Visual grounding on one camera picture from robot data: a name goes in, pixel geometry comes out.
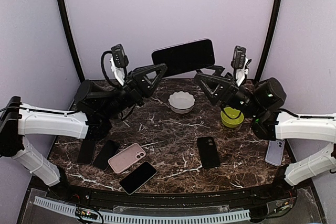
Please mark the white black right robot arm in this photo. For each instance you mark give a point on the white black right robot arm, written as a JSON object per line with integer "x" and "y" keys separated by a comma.
{"x": 270, "y": 121}

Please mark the purple smartphone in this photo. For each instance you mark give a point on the purple smartphone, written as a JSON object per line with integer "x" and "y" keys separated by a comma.
{"x": 186, "y": 57}

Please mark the black right corner post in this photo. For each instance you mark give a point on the black right corner post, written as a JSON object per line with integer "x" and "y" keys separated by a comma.
{"x": 268, "y": 40}

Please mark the green bowl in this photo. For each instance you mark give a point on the green bowl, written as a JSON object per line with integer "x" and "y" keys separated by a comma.
{"x": 231, "y": 118}

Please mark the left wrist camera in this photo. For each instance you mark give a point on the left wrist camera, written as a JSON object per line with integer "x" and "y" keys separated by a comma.
{"x": 119, "y": 62}

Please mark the black left corner post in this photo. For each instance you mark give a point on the black left corner post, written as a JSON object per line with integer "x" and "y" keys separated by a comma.
{"x": 70, "y": 40}

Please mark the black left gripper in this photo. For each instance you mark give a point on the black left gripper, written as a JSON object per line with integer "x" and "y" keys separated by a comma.
{"x": 138, "y": 85}

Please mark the black front table rail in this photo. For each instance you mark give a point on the black front table rail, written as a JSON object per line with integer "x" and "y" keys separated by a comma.
{"x": 248, "y": 198}

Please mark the white scalloped bowl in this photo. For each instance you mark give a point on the white scalloped bowl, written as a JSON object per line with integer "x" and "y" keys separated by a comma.
{"x": 181, "y": 102}

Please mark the white slotted cable duct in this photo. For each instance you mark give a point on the white slotted cable duct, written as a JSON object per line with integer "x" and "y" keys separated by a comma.
{"x": 137, "y": 215}

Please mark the lavender phone case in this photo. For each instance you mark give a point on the lavender phone case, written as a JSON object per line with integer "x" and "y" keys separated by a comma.
{"x": 274, "y": 152}

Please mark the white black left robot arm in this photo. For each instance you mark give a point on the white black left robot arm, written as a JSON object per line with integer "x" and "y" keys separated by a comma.
{"x": 95, "y": 107}

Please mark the black corner post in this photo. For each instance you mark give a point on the black corner post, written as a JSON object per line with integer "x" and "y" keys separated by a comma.
{"x": 70, "y": 40}
{"x": 268, "y": 40}

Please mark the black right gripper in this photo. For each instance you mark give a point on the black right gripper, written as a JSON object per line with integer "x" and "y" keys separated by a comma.
{"x": 223, "y": 93}

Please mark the pink phone case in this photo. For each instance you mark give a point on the pink phone case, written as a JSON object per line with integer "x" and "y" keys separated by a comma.
{"x": 126, "y": 158}

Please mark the black smartphone middle left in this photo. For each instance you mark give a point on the black smartphone middle left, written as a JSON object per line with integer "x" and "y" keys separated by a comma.
{"x": 108, "y": 151}

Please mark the black smartphone silver edge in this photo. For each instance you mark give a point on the black smartphone silver edge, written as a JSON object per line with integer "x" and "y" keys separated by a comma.
{"x": 137, "y": 178}

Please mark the black smartphone far left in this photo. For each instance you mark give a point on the black smartphone far left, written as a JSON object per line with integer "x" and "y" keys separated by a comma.
{"x": 86, "y": 153}

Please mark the black phone case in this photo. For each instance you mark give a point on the black phone case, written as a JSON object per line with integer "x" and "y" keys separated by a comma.
{"x": 208, "y": 152}

